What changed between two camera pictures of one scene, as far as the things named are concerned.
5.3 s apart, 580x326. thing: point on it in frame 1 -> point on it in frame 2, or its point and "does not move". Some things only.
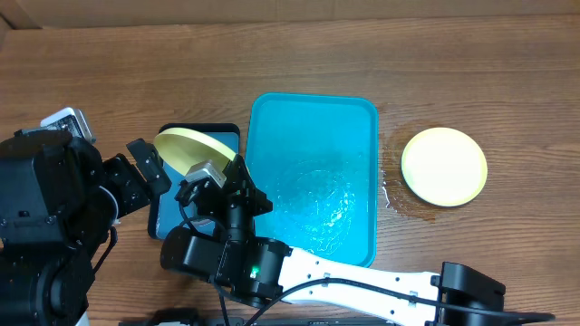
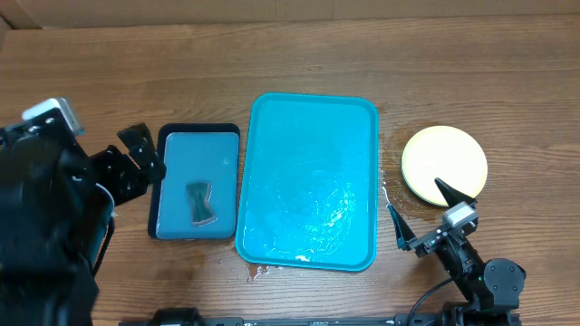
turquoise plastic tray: (315, 156) does not move
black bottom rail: (190, 317) does not move
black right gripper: (242, 180) -> (427, 241)
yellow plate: (186, 148) -> (447, 153)
